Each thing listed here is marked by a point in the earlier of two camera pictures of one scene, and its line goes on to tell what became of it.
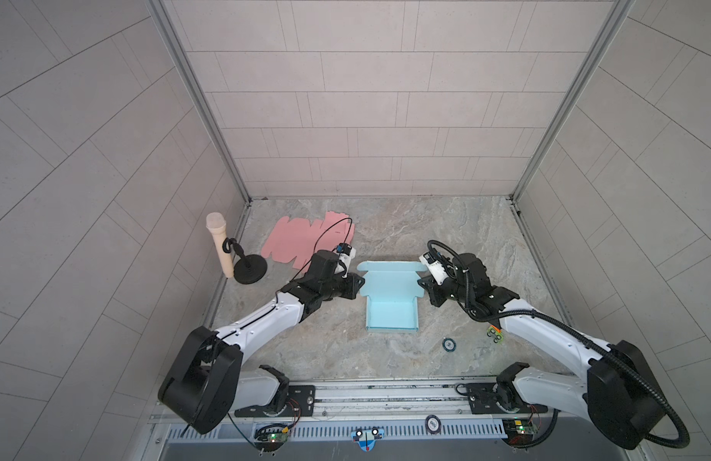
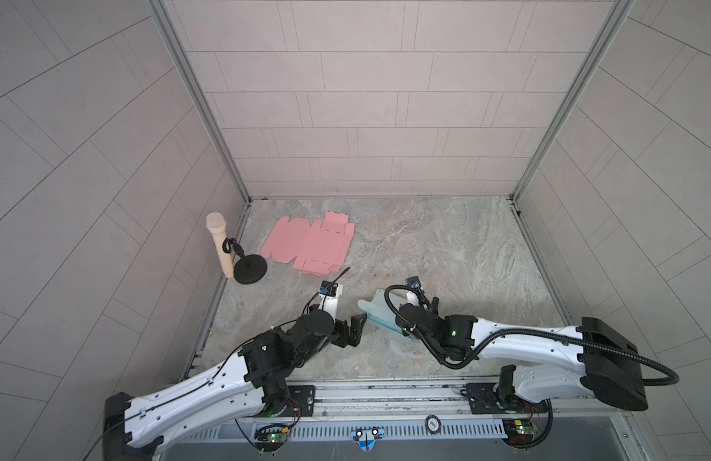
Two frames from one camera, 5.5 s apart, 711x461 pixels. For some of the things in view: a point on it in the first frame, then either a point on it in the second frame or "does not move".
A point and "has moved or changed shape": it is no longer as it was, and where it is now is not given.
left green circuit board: x=270 y=441 does not move
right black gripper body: x=449 y=290 to x=405 y=333
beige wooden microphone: x=216 y=222 does not move
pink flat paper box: x=298 y=239 does not move
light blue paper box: x=391 y=289 has moved or changed shape
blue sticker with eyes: x=367 y=438 does not move
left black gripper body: x=334 y=287 to x=337 y=335
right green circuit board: x=520 y=431 does not move
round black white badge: x=433 y=424 does not move
